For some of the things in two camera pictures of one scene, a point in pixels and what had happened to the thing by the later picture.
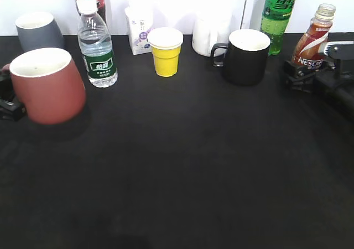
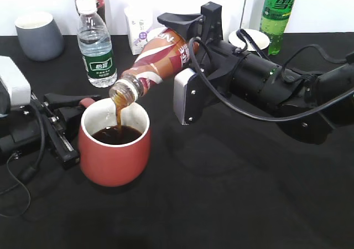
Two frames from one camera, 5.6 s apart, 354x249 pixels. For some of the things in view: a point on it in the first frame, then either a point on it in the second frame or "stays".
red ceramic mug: (47, 79) → (115, 141)
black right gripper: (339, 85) → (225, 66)
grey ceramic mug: (38, 30) stays
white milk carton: (141, 21) stays
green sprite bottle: (279, 3) stays
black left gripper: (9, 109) → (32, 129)
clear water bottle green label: (95, 45) stays
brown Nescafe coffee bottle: (306, 55) → (159, 58)
